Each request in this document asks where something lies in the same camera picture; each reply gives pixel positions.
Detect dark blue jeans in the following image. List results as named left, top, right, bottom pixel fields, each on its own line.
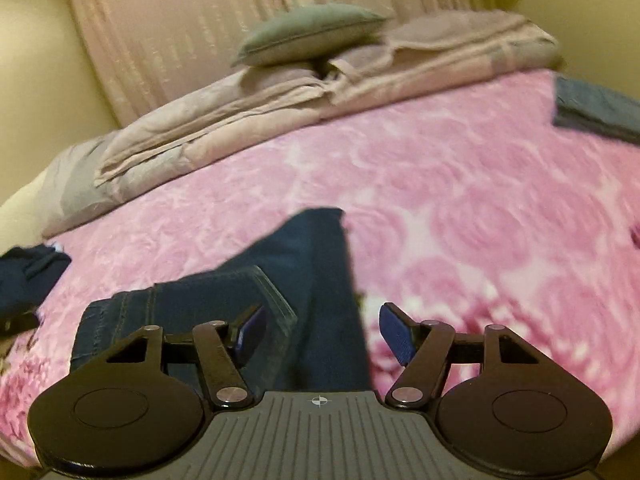
left=70, top=207, right=373, bottom=393

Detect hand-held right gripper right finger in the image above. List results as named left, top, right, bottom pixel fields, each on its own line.
left=379, top=302, right=551, bottom=408

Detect grey pillow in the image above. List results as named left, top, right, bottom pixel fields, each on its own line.
left=231, top=4, right=388, bottom=67

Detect pink curtain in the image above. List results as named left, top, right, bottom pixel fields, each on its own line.
left=65, top=0, right=481, bottom=121

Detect pink floral blanket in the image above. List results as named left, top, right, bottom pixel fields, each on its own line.
left=0, top=70, right=640, bottom=461

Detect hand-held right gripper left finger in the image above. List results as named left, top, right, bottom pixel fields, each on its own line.
left=70, top=304, right=268, bottom=408

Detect folded pink quilt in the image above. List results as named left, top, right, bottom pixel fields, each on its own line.
left=42, top=10, right=566, bottom=238

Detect folded light blue jeans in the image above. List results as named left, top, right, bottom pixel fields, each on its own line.
left=552, top=75, right=640, bottom=143

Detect dark navy garment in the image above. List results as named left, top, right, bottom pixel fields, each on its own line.
left=0, top=244, right=72, bottom=321

